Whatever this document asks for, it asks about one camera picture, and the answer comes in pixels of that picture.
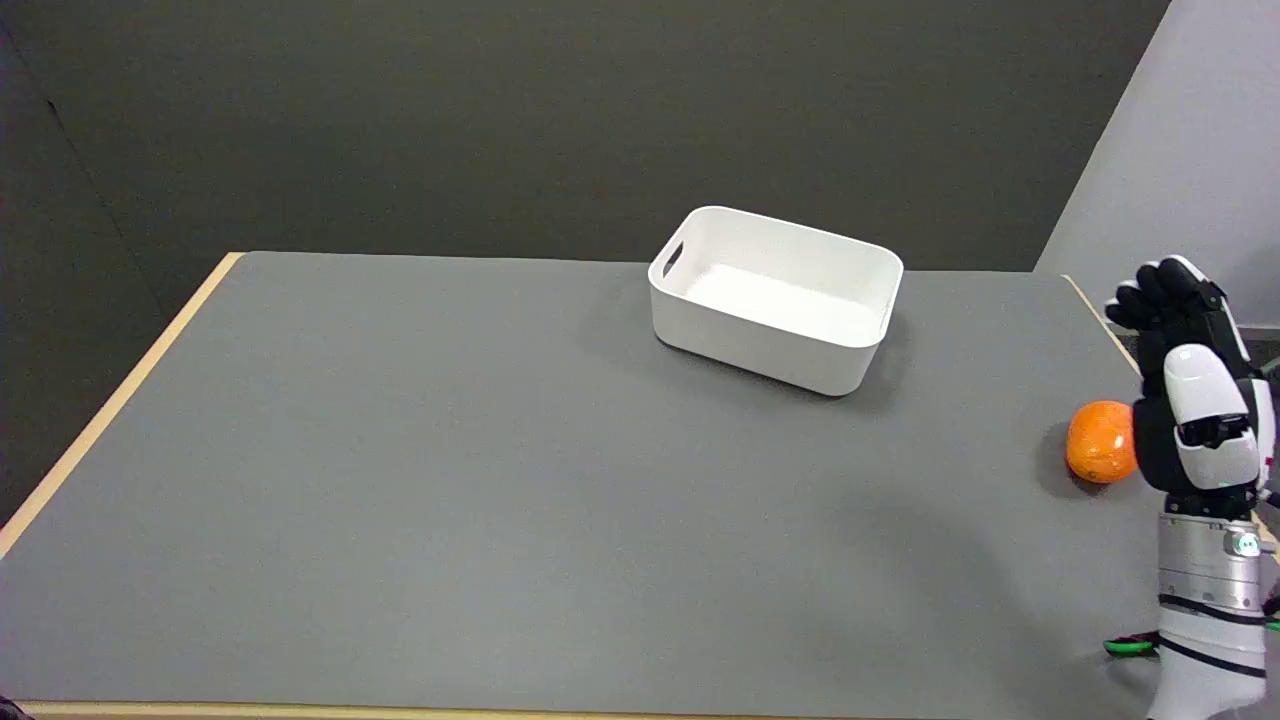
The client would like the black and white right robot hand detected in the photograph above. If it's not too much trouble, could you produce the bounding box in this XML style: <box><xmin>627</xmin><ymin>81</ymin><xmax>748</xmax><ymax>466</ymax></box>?
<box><xmin>1104</xmin><ymin>255</ymin><xmax>1278</xmax><ymax>519</ymax></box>

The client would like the orange mango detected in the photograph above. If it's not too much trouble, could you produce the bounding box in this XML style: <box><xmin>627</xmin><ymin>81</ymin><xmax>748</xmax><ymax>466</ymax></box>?
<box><xmin>1065</xmin><ymin>401</ymin><xmax>1139</xmax><ymax>485</ymax></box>

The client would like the white plastic storage bin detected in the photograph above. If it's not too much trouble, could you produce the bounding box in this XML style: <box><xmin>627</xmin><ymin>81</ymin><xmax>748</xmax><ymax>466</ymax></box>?
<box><xmin>648</xmin><ymin>206</ymin><xmax>905</xmax><ymax>398</ymax></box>

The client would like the grey table mat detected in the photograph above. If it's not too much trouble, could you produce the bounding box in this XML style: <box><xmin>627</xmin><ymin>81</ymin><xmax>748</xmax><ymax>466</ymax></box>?
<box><xmin>0</xmin><ymin>251</ymin><xmax>1280</xmax><ymax>717</ymax></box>

